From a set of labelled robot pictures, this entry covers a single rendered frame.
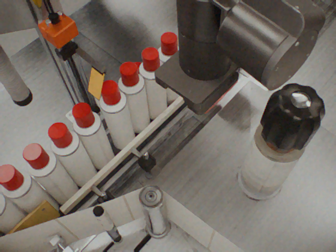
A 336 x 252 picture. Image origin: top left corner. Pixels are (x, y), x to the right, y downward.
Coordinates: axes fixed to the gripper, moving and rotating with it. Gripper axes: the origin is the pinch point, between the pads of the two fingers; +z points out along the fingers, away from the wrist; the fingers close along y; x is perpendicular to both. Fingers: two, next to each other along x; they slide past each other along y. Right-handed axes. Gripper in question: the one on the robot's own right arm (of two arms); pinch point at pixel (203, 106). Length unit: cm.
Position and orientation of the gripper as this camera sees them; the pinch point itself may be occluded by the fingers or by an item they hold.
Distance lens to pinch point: 47.1
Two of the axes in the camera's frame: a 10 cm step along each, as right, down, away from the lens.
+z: 0.6, 5.1, 8.6
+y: 6.7, -6.6, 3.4
